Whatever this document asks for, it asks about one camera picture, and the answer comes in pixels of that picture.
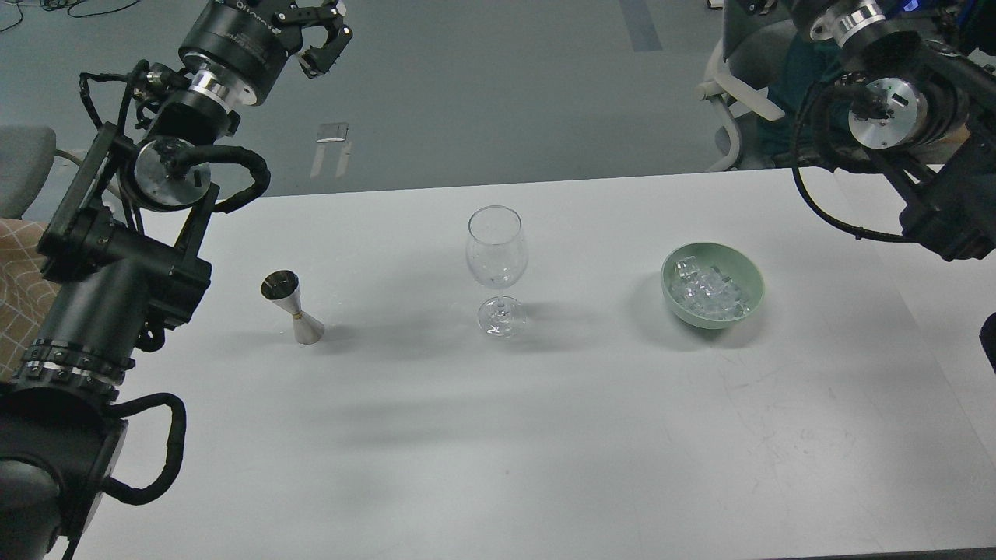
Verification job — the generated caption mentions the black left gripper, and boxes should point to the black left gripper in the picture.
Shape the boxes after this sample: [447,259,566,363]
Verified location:
[178,1,353,106]

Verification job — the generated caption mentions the steel cocktail jigger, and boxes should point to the steel cocktail jigger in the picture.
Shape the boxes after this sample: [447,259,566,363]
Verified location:
[260,270,326,346]

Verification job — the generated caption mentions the clear ice cubes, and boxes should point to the clear ice cubes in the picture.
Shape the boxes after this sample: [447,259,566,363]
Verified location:
[669,257,753,321]

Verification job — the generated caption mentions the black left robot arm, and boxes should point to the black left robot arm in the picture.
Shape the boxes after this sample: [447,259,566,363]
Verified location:
[2,1,353,559]

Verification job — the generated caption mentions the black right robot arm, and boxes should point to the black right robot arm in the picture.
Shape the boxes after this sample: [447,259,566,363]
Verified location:
[787,1,995,261]

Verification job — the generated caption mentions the clear wine glass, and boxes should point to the clear wine glass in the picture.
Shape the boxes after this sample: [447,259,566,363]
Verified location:
[464,205,529,339]

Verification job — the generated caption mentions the grey chair left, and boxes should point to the grey chair left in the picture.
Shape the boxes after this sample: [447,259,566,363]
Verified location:
[1,125,86,221]

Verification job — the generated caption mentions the checkered beige cushion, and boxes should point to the checkered beige cushion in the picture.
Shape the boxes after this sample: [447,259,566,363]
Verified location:
[1,219,59,382]

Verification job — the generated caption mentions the white office chair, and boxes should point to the white office chair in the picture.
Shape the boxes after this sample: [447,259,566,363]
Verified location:
[694,1,796,173]

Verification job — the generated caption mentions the green bowl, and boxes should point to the green bowl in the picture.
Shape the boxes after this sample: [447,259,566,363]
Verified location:
[659,242,766,330]

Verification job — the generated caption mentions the person in dark clothes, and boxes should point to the person in dark clothes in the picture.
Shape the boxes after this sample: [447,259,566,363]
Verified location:
[756,35,843,167]

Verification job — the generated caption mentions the black floor cables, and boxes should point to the black floor cables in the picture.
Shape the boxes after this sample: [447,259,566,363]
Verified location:
[0,0,141,32]

